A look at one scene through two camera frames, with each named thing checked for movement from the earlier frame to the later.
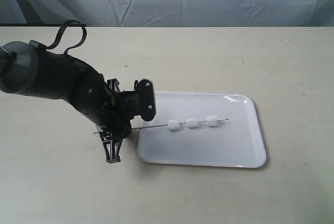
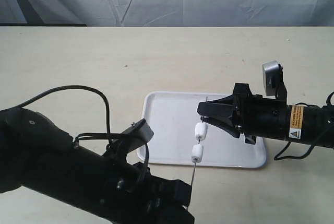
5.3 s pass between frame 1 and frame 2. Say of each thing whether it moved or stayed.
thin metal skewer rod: moved
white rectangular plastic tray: stayed
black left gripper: moved
